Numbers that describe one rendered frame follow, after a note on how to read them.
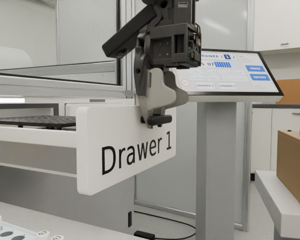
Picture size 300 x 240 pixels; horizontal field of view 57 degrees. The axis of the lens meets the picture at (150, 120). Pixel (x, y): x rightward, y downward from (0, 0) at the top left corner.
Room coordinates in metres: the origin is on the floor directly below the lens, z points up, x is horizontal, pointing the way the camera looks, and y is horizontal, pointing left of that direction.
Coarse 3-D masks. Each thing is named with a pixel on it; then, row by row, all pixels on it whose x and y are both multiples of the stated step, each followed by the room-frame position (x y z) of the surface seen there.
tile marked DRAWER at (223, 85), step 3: (219, 84) 1.25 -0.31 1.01; (222, 84) 1.26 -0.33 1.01; (225, 84) 1.26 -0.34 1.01; (228, 84) 1.27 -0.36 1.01; (231, 84) 1.27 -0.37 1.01; (234, 84) 1.27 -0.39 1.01; (219, 87) 1.24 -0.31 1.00; (222, 87) 1.25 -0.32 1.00; (225, 87) 1.25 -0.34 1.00; (228, 87) 1.25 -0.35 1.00; (231, 87) 1.26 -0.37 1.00; (234, 87) 1.26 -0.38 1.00; (237, 87) 1.26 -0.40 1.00
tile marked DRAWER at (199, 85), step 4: (196, 84) 1.23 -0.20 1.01; (200, 84) 1.23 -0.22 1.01; (204, 84) 1.24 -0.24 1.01; (208, 84) 1.24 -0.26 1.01; (212, 84) 1.25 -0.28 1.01; (196, 88) 1.21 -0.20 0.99; (200, 88) 1.22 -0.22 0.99; (204, 88) 1.22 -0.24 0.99; (208, 88) 1.22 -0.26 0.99; (212, 88) 1.23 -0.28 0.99
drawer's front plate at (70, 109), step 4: (68, 104) 0.76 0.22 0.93; (72, 104) 0.77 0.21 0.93; (76, 104) 0.78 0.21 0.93; (80, 104) 0.80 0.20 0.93; (84, 104) 0.81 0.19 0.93; (88, 104) 0.82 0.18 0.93; (92, 104) 0.84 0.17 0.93; (96, 104) 0.86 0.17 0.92; (100, 104) 0.88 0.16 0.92; (104, 104) 0.90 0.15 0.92; (108, 104) 0.92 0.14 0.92; (112, 104) 0.94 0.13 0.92; (116, 104) 0.96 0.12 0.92; (120, 104) 0.98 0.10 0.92; (124, 104) 1.00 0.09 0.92; (68, 108) 0.76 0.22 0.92; (72, 108) 0.77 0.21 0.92; (76, 108) 0.78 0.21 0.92; (68, 112) 0.76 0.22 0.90; (72, 112) 0.77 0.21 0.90
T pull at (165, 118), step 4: (152, 116) 0.42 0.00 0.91; (156, 116) 0.42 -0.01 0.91; (160, 116) 0.43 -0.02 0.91; (164, 116) 0.45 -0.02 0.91; (168, 116) 0.46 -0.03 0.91; (144, 120) 0.44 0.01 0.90; (148, 120) 0.41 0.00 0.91; (152, 120) 0.41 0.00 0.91; (156, 120) 0.42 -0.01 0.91; (160, 120) 0.43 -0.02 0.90; (164, 120) 0.45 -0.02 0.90; (168, 120) 0.46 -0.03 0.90; (148, 124) 0.42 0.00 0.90; (152, 124) 0.41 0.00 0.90; (156, 124) 0.42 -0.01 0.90
